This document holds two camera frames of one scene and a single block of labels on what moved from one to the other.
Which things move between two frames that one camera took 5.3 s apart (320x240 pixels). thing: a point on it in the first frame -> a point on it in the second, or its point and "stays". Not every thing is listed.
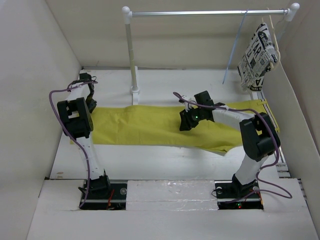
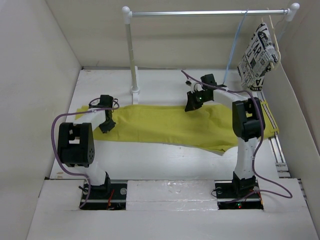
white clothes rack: [127, 14] stays
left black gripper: [92, 105] -> [104, 129]
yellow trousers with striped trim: [135, 125] stays
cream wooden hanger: [274, 66] stays
